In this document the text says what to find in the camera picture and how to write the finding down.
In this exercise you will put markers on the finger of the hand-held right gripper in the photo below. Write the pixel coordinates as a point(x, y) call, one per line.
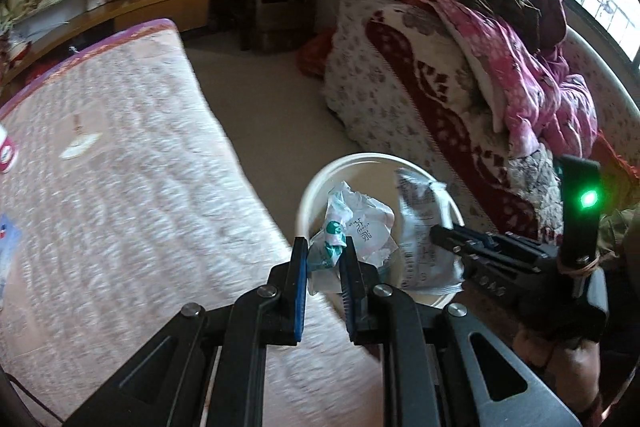
point(490, 277)
point(485, 242)

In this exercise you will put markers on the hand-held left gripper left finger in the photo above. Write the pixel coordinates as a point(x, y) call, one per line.
point(300, 287)

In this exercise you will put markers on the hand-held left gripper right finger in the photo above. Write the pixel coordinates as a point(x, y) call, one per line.
point(350, 292)

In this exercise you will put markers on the white printed plastic bag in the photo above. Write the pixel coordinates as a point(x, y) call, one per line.
point(425, 237)

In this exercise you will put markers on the white green wrapper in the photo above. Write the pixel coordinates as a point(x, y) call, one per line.
point(357, 222)

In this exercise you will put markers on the white round bin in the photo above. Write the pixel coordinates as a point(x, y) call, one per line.
point(320, 192)

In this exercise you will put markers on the person's right hand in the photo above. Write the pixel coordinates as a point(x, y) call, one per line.
point(565, 372)

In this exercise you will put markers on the red white patterned blanket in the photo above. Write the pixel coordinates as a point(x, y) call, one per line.
point(440, 107)

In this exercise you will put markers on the pink floral clothing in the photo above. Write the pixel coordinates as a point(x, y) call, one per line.
point(530, 77)

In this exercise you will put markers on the sofa with floral cover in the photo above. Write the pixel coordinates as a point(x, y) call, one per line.
point(365, 82)

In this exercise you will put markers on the blue white card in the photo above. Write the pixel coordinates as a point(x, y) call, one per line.
point(7, 234)

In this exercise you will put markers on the wooden bench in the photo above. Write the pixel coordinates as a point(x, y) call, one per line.
point(150, 9)

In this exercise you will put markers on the white bottle with pink label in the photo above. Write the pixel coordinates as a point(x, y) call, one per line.
point(5, 152)

